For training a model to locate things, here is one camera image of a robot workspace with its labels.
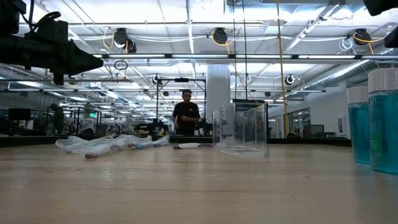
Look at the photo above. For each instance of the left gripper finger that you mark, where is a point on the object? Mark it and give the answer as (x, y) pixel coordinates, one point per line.
(81, 56)
(81, 68)

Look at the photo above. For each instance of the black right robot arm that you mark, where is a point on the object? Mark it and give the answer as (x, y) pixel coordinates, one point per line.
(384, 6)

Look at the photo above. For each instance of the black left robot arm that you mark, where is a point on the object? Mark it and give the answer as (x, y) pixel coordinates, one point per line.
(18, 51)

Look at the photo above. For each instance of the black gantry frame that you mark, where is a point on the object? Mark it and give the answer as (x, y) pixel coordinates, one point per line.
(182, 80)

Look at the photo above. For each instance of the clear acrylic box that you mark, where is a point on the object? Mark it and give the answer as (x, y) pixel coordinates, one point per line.
(242, 151)

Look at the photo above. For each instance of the person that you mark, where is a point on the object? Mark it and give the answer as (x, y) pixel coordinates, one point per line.
(57, 119)
(186, 115)

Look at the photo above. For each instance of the blue mouthwash bottle white cap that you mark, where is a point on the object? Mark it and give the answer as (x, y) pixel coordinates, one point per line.
(384, 130)
(357, 130)

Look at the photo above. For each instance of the black monitor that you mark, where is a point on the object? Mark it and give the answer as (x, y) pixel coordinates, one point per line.
(313, 130)
(19, 114)

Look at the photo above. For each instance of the white round column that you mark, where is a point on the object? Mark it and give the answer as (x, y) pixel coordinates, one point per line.
(217, 90)

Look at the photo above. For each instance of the long ceiling light strip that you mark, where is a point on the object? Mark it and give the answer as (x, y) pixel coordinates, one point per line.
(199, 56)

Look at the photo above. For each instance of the silver ventilation duct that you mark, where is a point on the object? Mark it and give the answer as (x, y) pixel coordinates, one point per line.
(342, 73)

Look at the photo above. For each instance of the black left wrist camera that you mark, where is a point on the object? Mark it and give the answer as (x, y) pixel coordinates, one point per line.
(46, 30)

